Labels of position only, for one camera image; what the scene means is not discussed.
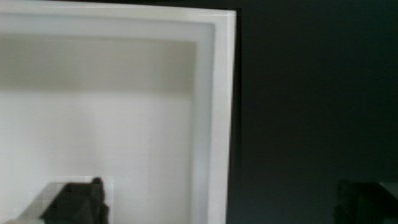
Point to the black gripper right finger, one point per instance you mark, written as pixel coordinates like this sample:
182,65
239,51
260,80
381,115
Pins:
367,204

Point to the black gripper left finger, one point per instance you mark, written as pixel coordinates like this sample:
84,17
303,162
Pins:
79,206

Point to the white drawer cabinet box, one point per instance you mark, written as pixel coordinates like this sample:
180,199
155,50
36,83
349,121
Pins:
116,91

